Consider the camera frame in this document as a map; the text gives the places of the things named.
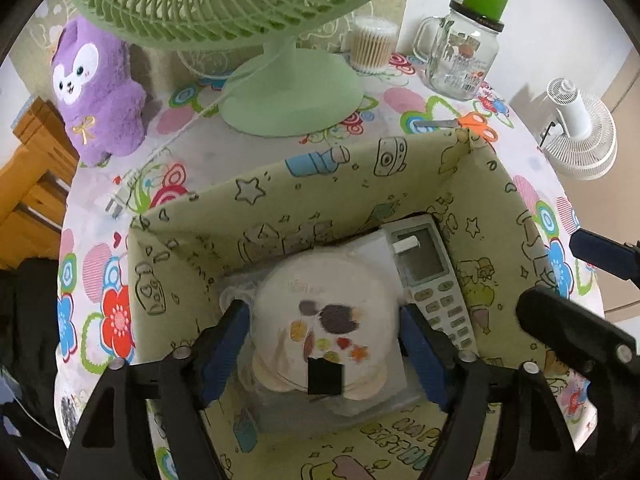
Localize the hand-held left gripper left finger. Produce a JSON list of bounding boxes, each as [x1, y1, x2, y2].
[[60, 300, 251, 480]]

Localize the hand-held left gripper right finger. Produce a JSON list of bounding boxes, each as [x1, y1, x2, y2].
[[399, 305, 576, 480]]

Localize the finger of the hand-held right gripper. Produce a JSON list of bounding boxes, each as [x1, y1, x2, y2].
[[569, 229, 640, 288], [515, 287, 640, 391]]

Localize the clear box of floss picks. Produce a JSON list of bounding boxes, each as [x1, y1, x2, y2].
[[220, 240, 426, 416]]

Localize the white remote control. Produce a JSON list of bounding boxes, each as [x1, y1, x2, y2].
[[381, 214, 476, 351]]

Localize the round white printed container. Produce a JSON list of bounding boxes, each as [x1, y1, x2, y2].
[[248, 255, 401, 401]]

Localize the green printed fabric storage box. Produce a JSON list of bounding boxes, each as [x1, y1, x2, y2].
[[126, 130, 593, 480]]

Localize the white standing fan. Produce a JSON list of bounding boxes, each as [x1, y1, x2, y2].
[[537, 77, 618, 181]]

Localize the floral tablecloth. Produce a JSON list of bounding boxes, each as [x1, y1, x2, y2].
[[52, 55, 601, 480]]

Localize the white printed tote bag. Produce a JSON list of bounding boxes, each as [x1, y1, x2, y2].
[[54, 380, 86, 448]]

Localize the black bag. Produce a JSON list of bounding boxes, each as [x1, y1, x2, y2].
[[0, 257, 66, 441]]

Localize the glass mug jar green lid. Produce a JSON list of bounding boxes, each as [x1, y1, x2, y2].
[[413, 0, 511, 101]]

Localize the wooden chair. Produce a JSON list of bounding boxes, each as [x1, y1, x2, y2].
[[0, 97, 81, 271]]

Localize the green table fan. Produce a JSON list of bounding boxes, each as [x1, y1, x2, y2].
[[62, 0, 416, 138]]

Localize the purple plush toy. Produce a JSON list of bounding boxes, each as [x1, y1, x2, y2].
[[50, 15, 148, 167]]

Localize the cotton swab container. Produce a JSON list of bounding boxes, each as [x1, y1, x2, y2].
[[348, 16, 400, 72]]

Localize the orange handled scissors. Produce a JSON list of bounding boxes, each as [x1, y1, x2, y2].
[[414, 112, 499, 142]]

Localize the white fan power cord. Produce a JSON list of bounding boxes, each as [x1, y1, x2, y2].
[[104, 50, 251, 220]]

